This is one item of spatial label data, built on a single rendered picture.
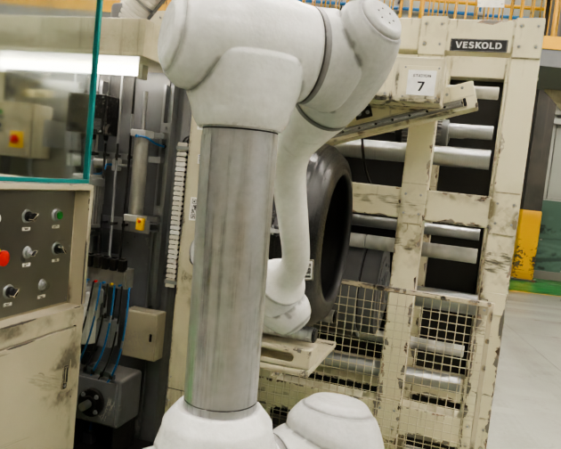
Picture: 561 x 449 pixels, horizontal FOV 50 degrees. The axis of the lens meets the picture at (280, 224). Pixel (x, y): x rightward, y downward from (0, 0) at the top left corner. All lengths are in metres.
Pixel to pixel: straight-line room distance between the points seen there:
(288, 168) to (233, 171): 0.27
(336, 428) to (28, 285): 1.13
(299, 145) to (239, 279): 0.29
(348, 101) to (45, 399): 1.34
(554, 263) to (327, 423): 10.89
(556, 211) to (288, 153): 10.73
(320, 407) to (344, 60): 0.49
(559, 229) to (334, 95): 10.90
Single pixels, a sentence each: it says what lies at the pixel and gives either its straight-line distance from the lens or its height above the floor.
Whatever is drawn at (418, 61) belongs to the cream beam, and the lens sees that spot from 2.05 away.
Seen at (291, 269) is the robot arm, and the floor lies 1.18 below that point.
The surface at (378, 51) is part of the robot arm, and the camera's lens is 0.82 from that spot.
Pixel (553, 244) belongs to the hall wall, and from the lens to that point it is 11.65.
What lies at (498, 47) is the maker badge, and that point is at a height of 1.89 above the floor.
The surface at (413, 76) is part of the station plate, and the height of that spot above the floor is 1.72.
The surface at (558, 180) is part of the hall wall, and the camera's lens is 11.69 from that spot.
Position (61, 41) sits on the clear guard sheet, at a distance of 1.80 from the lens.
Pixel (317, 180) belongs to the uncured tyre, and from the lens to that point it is 1.67.
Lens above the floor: 1.36
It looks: 5 degrees down
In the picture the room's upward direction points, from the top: 6 degrees clockwise
